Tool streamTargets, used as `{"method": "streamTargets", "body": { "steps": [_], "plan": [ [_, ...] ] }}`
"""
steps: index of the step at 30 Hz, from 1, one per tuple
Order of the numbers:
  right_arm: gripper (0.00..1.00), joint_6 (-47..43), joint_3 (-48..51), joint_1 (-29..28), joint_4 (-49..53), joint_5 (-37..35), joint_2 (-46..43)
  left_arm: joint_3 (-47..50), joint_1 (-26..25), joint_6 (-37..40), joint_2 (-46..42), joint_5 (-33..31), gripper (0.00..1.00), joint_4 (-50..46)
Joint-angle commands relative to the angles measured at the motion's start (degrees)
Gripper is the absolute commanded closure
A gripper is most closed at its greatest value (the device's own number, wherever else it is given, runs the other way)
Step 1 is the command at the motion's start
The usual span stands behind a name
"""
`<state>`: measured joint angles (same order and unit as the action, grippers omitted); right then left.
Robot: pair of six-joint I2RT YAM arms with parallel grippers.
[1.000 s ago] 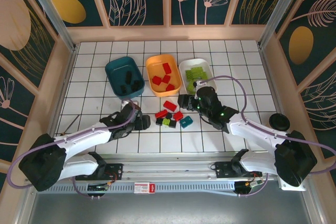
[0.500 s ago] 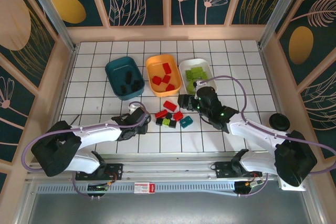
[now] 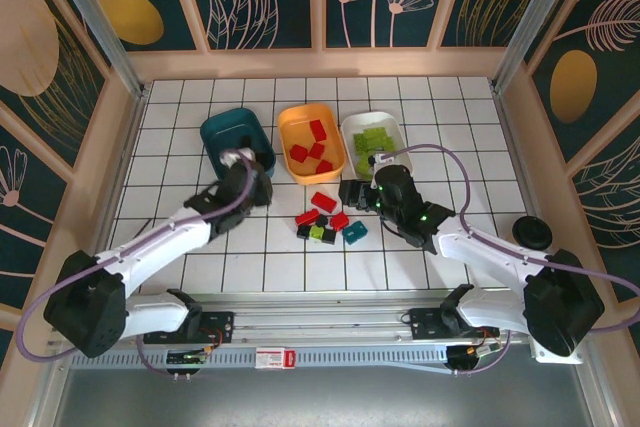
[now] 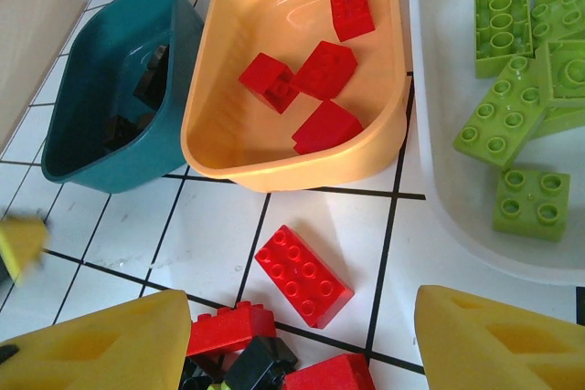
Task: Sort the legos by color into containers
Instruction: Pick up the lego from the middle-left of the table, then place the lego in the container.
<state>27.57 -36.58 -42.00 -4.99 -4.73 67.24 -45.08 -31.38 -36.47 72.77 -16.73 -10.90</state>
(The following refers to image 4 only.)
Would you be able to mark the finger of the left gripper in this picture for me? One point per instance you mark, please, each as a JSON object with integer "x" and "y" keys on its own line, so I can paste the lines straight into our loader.
{"x": 20, "y": 244}

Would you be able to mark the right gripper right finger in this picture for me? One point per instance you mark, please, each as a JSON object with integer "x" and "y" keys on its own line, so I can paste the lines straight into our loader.
{"x": 493, "y": 349}

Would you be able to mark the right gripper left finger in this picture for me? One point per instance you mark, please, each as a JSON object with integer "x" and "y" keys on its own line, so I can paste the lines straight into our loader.
{"x": 114, "y": 349}

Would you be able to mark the black lego brick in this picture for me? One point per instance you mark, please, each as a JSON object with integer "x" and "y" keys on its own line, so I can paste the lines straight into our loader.
{"x": 123, "y": 132}
{"x": 198, "y": 376}
{"x": 262, "y": 362}

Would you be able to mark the teal plastic container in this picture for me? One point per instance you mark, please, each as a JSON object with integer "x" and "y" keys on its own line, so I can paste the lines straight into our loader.
{"x": 128, "y": 166}

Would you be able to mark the square lime green lego brick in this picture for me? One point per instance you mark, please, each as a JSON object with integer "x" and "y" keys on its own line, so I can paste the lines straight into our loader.
{"x": 532, "y": 205}

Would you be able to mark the long red lego brick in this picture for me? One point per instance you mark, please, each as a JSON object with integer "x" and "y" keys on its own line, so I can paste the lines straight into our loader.
{"x": 304, "y": 276}

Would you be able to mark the orange plastic container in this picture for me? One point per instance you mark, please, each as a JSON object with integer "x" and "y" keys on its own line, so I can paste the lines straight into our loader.
{"x": 228, "y": 143}

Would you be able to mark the white plastic container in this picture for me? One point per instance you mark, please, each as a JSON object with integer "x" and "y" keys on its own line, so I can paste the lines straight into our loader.
{"x": 439, "y": 88}

